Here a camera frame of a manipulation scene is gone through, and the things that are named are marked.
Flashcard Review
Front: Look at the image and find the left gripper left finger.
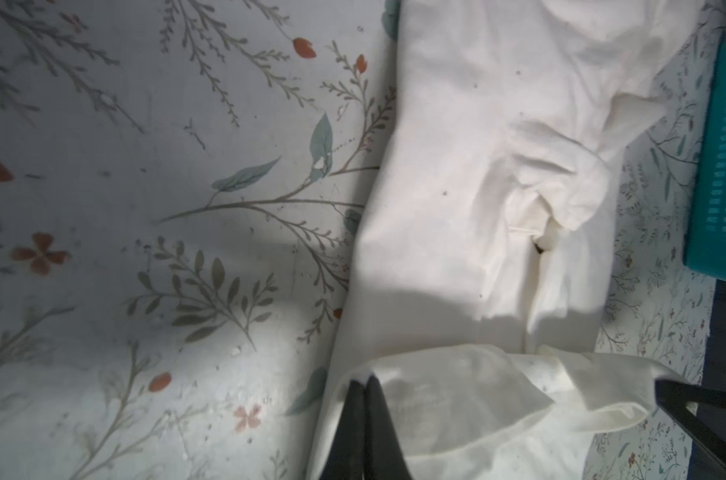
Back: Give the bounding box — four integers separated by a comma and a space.
320, 381, 366, 480

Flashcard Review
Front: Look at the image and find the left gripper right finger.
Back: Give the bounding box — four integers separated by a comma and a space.
363, 376, 413, 480

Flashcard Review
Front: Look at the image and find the white t shirt with print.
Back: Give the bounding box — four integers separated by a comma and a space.
307, 1, 702, 479

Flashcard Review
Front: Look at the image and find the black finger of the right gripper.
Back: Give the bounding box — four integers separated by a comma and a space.
655, 377, 726, 480

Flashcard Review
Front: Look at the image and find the teal plastic basket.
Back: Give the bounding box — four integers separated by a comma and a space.
684, 41, 726, 281

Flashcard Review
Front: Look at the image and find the floral table cloth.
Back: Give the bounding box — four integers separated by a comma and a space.
0, 1, 726, 479

